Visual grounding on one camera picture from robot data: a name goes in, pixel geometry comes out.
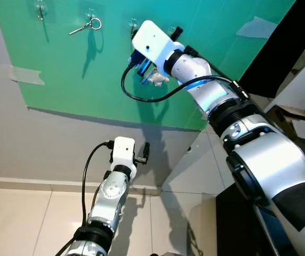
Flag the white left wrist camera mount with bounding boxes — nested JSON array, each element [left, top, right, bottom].
[[111, 137, 138, 179]]

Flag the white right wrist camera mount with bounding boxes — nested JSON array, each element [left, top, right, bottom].
[[132, 20, 186, 63]]

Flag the silver key with ring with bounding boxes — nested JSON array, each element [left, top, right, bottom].
[[68, 16, 102, 36]]

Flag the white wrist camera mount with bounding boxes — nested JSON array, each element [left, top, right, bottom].
[[111, 137, 138, 179], [132, 20, 186, 63]]

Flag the pale masking tape piece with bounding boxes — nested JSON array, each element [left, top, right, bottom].
[[236, 16, 278, 39], [0, 64, 45, 86]]

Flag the brown cardboard box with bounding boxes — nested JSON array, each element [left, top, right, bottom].
[[272, 99, 305, 142]]

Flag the black table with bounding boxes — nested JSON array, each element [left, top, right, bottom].
[[238, 0, 305, 99]]

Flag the green wall board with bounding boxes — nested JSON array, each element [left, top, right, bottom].
[[0, 0, 298, 131]]

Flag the clear adhesive wall hook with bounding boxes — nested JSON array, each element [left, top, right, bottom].
[[84, 6, 101, 23], [127, 17, 141, 38], [34, 0, 49, 21]]

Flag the black bin with grey frame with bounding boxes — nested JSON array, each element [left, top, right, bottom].
[[215, 184, 281, 256]]

